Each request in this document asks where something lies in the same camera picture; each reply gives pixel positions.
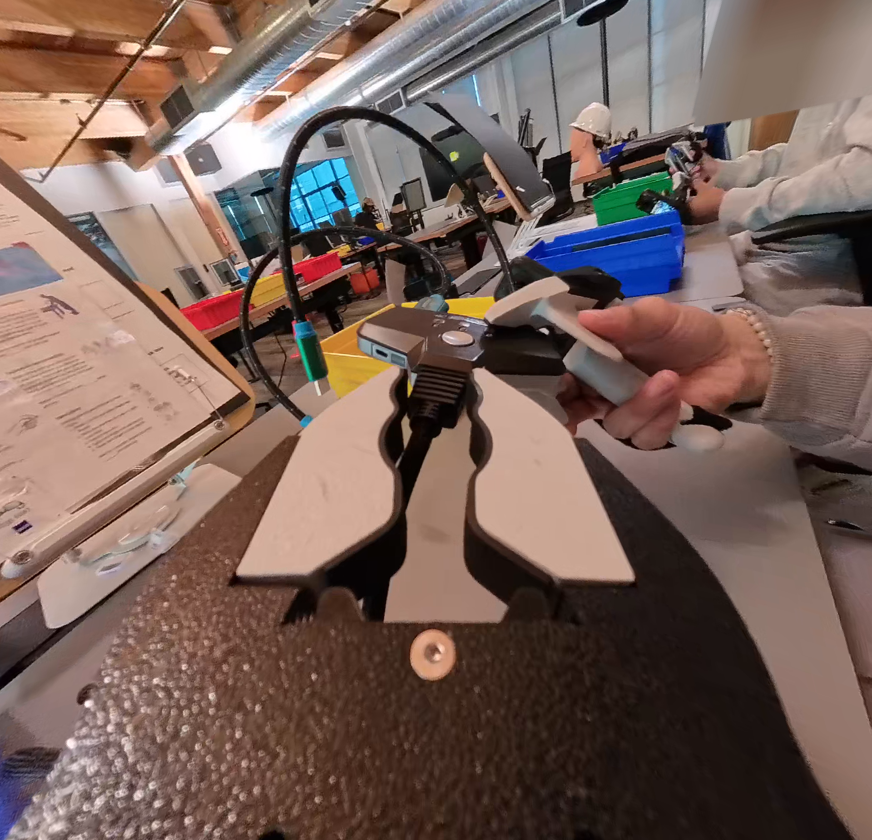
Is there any black floor lamp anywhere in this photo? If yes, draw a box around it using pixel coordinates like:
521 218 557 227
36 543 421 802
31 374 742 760
575 0 631 105

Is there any person's right hand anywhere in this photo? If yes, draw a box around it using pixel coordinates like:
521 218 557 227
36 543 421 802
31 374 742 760
557 298 774 451

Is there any red plastic bin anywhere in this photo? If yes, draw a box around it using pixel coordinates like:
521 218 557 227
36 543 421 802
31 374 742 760
289 252 342 285
180 288 254 331

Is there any black office chair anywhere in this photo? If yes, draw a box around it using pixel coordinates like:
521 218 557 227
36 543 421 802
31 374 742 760
751 210 872 297

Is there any beaded bracelet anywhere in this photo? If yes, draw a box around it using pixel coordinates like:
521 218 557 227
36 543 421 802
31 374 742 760
725 307 776 357

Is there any black cable with teal plugs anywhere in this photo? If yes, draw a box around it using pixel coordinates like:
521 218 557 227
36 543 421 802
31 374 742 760
240 227 452 427

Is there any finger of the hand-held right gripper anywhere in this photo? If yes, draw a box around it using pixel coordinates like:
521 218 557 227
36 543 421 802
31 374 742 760
485 276 572 328

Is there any person's right forearm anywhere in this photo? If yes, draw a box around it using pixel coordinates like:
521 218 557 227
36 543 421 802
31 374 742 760
756 302 872 473

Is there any white board stand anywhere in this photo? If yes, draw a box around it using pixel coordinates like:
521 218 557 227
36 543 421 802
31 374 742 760
37 462 243 628

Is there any mannequin head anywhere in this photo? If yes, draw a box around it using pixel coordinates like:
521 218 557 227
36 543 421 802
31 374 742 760
571 128 607 182

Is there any black cable with green plug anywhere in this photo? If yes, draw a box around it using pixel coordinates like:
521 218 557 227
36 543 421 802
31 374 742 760
276 104 519 398

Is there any white hard hat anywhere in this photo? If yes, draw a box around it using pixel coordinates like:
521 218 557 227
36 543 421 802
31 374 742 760
569 102 614 136

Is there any silver air duct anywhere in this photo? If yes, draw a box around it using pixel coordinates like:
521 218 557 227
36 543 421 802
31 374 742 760
153 0 532 154
402 0 655 102

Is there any blue plastic bin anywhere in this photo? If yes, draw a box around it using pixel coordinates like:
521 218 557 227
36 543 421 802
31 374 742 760
526 208 685 297

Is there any dark grey hub with cord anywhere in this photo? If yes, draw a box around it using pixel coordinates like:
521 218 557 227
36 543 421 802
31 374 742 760
357 307 486 619

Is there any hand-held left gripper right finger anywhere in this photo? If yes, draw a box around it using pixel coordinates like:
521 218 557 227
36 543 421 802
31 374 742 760
463 369 637 588

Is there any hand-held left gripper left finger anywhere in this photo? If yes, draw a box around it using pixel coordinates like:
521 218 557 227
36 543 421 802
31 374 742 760
233 369 413 592

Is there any green plastic bin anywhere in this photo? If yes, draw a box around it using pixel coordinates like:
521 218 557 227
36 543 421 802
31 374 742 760
591 171 675 227

